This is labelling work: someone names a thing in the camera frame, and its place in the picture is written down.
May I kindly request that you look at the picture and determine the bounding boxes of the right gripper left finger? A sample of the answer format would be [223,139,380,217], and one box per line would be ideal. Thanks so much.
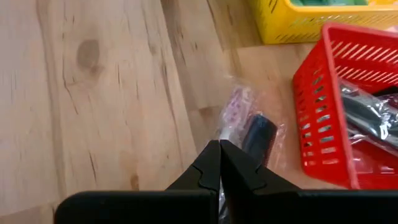
[165,139,221,192]

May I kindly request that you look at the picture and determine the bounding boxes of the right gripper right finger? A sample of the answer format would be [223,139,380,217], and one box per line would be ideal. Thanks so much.
[220,139,302,224]

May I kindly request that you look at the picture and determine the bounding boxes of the toothbrush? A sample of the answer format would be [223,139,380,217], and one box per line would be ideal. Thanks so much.
[216,74,259,142]

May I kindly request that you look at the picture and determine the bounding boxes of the green travel bottle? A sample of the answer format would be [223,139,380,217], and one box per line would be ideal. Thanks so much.
[290,0,371,7]

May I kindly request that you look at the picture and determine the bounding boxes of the red plastic basket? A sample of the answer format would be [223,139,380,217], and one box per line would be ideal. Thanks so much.
[292,22,398,191]

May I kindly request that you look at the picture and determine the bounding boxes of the yellow plastic basket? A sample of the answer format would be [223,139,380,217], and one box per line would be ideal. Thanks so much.
[248,0,398,45]

